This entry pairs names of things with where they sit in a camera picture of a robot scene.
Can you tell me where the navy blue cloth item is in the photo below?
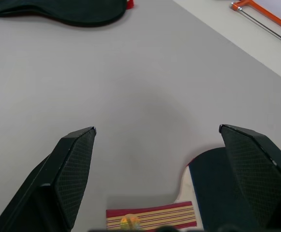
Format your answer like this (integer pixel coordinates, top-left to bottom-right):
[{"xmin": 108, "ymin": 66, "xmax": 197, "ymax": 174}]
[{"xmin": 105, "ymin": 147, "xmax": 259, "ymax": 232}]

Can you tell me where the orange hacksaw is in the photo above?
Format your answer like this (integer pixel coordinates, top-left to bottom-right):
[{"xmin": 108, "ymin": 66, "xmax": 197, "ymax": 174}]
[{"xmin": 230, "ymin": 0, "xmax": 281, "ymax": 50}]

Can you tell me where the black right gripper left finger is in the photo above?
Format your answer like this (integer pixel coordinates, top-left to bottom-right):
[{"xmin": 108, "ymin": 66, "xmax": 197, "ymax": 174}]
[{"xmin": 0, "ymin": 126, "xmax": 97, "ymax": 232}]

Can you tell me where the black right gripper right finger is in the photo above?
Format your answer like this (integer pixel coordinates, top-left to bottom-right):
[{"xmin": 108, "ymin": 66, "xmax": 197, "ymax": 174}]
[{"xmin": 219, "ymin": 124, "xmax": 281, "ymax": 232}]

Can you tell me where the black and red case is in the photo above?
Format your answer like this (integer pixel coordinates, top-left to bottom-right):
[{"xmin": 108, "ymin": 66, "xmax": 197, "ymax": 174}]
[{"xmin": 0, "ymin": 0, "xmax": 135, "ymax": 28}]

